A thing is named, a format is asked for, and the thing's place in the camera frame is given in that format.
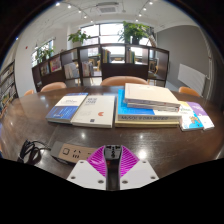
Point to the black and beige power strip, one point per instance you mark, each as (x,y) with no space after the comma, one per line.
(71,152)

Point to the large white radiator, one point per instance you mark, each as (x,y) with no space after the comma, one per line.
(191,78)

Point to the ceiling lights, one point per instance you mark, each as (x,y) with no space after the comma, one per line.
(69,6)

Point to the large potted plant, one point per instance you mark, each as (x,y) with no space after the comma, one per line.
(133,30)

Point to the cream hardcover book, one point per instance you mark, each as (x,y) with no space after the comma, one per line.
(148,93)

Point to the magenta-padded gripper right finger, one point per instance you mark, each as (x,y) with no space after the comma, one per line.
(141,173)

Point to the purple and white book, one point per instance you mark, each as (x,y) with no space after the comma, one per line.
(201,115)

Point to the yellow and blue book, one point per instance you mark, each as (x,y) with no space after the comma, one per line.
(190,120)

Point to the thin white book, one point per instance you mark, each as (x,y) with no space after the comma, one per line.
(156,107)

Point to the dark open shelf unit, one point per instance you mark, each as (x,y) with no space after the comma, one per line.
(123,70)

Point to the tall wall bookshelf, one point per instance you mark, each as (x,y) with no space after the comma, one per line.
(7,85)

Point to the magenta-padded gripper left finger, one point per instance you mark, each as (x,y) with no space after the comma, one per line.
(83,173)

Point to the small potted plant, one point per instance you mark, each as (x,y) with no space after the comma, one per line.
(44,53)

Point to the white book with orange mark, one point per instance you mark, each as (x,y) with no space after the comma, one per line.
(95,111)

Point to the large blue book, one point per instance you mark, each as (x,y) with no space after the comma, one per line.
(133,113)

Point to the large beige book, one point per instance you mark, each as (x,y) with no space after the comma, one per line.
(146,123)

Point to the blue and white book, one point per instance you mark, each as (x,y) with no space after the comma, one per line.
(65,108)

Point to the ceiling air conditioner unit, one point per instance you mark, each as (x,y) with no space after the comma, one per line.
(107,8)

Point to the medium potted plant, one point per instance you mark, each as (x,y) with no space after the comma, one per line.
(78,36)

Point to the black charger block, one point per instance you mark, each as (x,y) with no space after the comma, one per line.
(112,165)

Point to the orange chairs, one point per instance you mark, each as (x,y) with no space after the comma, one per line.
(121,81)

